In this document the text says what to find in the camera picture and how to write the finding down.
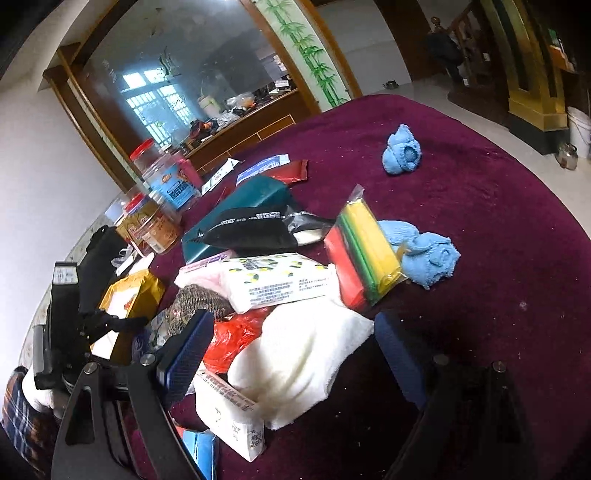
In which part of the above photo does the glass jar with label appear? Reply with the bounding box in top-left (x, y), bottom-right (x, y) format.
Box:
top-left (115, 193), bottom-right (180, 256)

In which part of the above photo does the white medicine box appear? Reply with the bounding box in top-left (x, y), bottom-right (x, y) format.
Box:
top-left (200, 158), bottom-right (240, 195)

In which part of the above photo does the white foam box yellow tape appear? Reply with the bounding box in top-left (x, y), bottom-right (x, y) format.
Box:
top-left (90, 269), bottom-right (166, 365)

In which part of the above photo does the blue towel roll far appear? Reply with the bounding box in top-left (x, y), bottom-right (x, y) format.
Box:
top-left (382, 124), bottom-right (422, 175)

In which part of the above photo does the white gloved left hand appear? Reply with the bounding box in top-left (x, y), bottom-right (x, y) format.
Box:
top-left (22, 369), bottom-right (69, 421)

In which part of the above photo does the red foil sachet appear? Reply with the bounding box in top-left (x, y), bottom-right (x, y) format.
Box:
top-left (262, 160), bottom-right (308, 185)

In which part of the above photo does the plaid sleeve left forearm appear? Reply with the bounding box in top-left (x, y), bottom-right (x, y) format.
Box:
top-left (1, 366), bottom-right (59, 479)

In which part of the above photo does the white folded towel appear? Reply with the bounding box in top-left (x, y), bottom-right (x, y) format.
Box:
top-left (228, 297), bottom-right (374, 430)

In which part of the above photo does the black snack pouch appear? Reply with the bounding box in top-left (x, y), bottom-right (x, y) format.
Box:
top-left (201, 206), bottom-right (335, 255)

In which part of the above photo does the blue round logo pack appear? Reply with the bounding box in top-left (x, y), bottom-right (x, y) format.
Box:
top-left (176, 426), bottom-right (218, 480)

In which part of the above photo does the blue towel roll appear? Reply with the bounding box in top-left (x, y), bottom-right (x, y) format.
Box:
top-left (378, 220), bottom-right (461, 290)
top-left (382, 124), bottom-right (422, 175)

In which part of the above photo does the brown knitted ball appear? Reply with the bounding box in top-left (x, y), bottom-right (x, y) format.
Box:
top-left (164, 284), bottom-right (235, 336)

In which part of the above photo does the blue towel roll near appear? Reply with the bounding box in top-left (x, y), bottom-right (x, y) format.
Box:
top-left (378, 220), bottom-right (461, 290)

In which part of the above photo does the blue white sachet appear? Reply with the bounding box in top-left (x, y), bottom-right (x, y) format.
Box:
top-left (235, 154), bottom-right (290, 185)

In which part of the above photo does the red plastic bag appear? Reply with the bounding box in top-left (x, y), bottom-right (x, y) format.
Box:
top-left (202, 307), bottom-right (273, 374)

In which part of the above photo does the teal tissue pack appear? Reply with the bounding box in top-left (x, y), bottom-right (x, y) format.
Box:
top-left (181, 176), bottom-right (297, 264)

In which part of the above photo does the pink tissue pack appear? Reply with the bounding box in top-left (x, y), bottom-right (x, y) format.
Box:
top-left (174, 250), bottom-right (236, 297)

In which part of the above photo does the blue label plastic jar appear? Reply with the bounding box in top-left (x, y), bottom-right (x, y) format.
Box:
top-left (142, 154), bottom-right (200, 211)

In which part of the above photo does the clear jar red lid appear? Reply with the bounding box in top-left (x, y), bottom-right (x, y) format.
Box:
top-left (129, 138), bottom-right (161, 173)

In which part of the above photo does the lemon print tissue pack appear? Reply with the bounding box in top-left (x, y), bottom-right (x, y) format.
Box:
top-left (219, 253), bottom-right (339, 314)

